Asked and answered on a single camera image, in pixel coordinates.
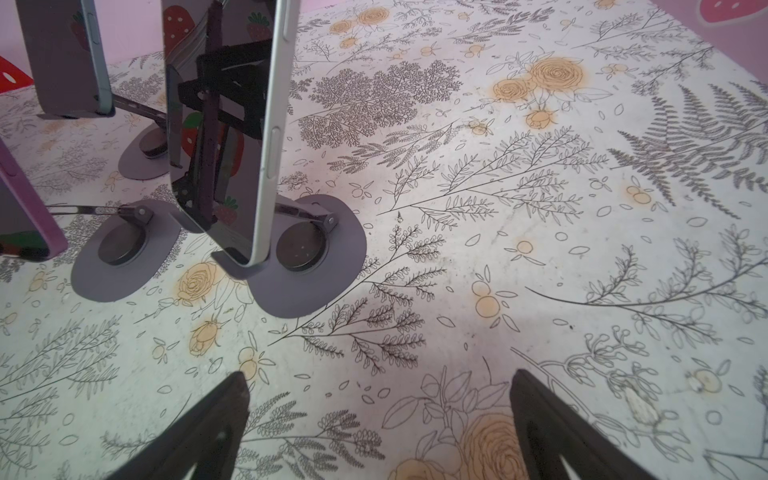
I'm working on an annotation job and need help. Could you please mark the grey stand far centre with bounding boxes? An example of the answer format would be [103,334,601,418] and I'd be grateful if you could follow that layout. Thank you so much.
[113,94,169,181]

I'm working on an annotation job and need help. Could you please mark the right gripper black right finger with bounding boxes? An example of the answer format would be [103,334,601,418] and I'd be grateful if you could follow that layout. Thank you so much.
[509,369,654,480]

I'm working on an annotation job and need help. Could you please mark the grey stand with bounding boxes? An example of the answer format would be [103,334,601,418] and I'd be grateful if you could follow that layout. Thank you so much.
[113,94,169,181]
[48,199,181,303]
[212,194,367,319]

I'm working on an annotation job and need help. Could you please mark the grey stand right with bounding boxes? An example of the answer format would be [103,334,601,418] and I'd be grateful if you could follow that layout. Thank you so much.
[212,194,367,319]

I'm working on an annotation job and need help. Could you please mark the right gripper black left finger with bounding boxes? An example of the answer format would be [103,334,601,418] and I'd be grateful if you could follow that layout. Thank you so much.
[109,371,250,479]

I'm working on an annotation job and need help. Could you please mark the silver edged black phone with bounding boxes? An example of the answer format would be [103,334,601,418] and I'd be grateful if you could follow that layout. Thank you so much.
[162,0,301,267]

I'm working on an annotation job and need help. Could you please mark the green edged black phone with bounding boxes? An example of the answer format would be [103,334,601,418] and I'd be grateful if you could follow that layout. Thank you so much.
[16,0,115,120]

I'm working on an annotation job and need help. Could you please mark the purple edged black phone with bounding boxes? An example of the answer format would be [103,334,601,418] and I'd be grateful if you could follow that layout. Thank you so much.
[0,142,68,262]

